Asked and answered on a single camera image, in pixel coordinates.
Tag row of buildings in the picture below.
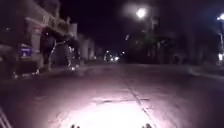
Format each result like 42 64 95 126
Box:
76 32 101 64

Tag grey paved road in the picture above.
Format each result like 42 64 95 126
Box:
0 62 224 128

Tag row of trees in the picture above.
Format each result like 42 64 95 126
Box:
124 16 221 66

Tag street lamp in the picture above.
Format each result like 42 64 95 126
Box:
215 12 224 65
135 7 155 64

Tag building with balcony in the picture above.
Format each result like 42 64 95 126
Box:
0 0 80 78

